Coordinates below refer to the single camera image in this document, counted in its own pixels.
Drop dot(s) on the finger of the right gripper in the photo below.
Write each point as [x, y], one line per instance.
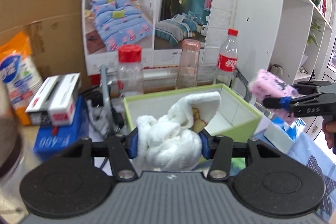
[308, 87]
[286, 103]

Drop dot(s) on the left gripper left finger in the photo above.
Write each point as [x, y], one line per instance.
[119, 151]

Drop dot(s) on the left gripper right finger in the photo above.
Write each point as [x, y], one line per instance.
[221, 149]

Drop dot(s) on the pink cloth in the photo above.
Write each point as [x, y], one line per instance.
[266, 84]

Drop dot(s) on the white towel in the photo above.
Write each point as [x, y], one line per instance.
[172, 142]

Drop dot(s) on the person's right hand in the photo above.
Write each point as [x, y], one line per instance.
[329, 129]

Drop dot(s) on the blue tissue pack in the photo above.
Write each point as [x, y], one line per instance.
[286, 132]

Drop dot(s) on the green cardboard box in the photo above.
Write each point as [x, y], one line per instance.
[235, 117]

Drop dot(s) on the white shelf unit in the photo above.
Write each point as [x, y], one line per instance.
[292, 34]

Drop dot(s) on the red-lid clear plastic jar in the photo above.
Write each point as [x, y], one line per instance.
[130, 70]

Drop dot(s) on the blue metal machine box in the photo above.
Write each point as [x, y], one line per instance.
[50, 140]

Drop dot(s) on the cola bottle red label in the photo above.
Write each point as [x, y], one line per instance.
[227, 59]

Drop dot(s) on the pink clear tumbler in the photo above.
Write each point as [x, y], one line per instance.
[188, 64]

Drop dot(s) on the white black small carton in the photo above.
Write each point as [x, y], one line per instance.
[55, 101]

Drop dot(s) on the clear container with granules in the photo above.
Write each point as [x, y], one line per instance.
[11, 152]

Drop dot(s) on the orange paper cup pack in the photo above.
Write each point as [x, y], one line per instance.
[19, 75]

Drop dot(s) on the bedding poster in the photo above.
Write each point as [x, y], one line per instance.
[158, 27]

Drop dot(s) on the large cardboard box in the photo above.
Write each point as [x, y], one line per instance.
[55, 31]

